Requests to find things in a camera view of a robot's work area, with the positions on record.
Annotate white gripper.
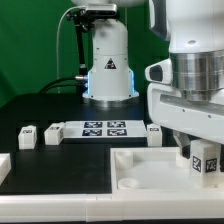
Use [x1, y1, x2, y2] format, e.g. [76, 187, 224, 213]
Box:
[147, 83, 224, 173]

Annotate white square tabletop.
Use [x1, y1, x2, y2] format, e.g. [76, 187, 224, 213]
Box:
[110, 147, 224, 192]

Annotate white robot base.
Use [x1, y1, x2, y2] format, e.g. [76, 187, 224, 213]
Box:
[83, 19, 139, 108]

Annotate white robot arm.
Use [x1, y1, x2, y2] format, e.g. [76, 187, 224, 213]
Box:
[145, 0, 224, 174]

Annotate white obstacle fence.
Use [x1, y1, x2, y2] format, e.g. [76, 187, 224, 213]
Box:
[0, 149, 224, 224]

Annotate white fiducial marker plate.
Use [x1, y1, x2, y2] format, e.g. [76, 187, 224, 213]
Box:
[64, 120, 146, 139]

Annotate black cables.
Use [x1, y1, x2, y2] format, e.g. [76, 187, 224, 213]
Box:
[38, 75, 88, 95]

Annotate black camera on stand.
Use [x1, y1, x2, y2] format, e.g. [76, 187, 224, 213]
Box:
[66, 3, 119, 75]

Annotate white cable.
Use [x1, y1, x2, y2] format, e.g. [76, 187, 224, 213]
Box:
[55, 4, 87, 94]

